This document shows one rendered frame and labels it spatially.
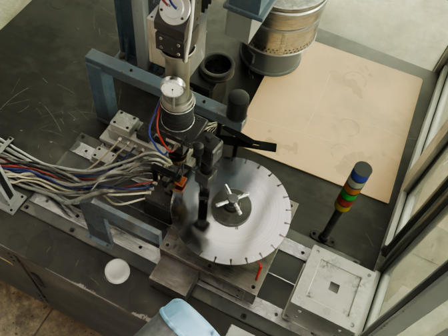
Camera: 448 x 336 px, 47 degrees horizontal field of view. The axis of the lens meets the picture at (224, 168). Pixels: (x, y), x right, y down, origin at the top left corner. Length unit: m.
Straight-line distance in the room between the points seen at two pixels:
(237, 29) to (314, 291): 0.71
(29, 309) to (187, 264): 1.06
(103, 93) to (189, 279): 0.65
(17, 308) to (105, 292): 0.90
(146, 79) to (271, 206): 0.52
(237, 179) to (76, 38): 0.95
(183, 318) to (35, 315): 1.57
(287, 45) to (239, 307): 0.88
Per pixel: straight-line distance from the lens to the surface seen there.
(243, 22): 1.34
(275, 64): 1.92
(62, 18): 2.19
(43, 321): 2.35
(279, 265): 1.57
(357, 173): 1.28
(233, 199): 1.36
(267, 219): 1.40
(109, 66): 1.58
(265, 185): 1.45
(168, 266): 1.47
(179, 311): 0.84
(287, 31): 1.76
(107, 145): 1.73
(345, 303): 1.42
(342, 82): 2.02
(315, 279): 1.42
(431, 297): 0.93
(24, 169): 1.74
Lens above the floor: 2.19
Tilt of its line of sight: 58 degrees down
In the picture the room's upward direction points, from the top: 8 degrees clockwise
